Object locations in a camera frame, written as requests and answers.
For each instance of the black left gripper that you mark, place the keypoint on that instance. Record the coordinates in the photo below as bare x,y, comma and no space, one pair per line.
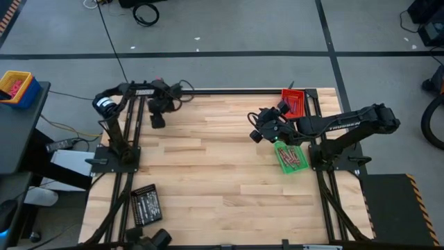
159,104

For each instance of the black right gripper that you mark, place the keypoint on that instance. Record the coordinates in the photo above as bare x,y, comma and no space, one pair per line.
268,123

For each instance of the purple crayon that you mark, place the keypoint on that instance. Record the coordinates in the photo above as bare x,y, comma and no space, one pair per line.
293,106
296,104

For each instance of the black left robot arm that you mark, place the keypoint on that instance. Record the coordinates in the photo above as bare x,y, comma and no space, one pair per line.
116,135

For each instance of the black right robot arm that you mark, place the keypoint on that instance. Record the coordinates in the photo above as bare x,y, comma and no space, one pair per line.
347,123

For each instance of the red plastic basket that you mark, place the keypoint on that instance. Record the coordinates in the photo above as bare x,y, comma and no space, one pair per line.
285,93

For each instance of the green plastic basket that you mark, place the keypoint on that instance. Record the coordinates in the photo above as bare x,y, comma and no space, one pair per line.
300,168

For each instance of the white box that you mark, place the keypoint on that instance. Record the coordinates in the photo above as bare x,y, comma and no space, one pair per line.
69,163

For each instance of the black power adapter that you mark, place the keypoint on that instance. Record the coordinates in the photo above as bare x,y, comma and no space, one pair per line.
59,145

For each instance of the black plastic basket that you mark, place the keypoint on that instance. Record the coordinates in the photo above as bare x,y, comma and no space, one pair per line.
137,215

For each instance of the blue plastic bin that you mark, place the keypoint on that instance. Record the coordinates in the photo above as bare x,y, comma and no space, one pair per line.
33,93

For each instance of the black bulky object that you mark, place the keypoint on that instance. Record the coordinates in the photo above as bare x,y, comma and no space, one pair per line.
159,239

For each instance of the black desk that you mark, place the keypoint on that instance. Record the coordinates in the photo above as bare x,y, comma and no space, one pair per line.
14,187
21,139

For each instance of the white rounded object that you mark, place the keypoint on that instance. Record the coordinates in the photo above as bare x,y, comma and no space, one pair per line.
41,197

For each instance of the black hazard-striped floor mat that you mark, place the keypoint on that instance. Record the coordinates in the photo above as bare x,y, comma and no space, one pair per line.
392,208
4,8

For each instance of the yellow plastic basket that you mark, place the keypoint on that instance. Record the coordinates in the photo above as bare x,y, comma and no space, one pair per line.
6,85

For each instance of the black equipment case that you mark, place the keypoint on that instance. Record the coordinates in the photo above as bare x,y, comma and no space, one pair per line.
430,31

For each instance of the black table frame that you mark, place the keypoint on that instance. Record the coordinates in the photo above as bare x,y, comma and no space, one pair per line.
243,92

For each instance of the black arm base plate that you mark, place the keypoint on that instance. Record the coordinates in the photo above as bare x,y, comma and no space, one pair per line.
350,152
98,166

